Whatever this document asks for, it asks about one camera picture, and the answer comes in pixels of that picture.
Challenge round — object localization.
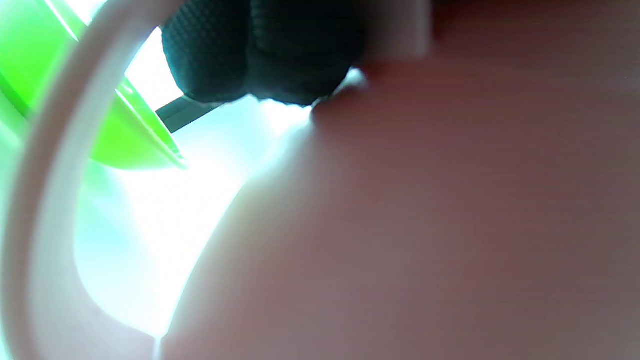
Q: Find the black window frame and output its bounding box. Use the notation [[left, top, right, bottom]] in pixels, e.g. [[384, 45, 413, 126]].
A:
[[156, 95, 222, 134]]

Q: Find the small green plastic bowl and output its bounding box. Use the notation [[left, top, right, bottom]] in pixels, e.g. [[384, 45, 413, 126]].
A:
[[0, 0, 190, 171]]

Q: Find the person's left hand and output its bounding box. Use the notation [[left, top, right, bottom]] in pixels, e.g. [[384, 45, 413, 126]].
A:
[[161, 0, 369, 107]]

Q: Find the pink plastic salad bowl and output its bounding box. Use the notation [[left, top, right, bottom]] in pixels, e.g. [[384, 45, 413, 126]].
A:
[[0, 0, 640, 360]]

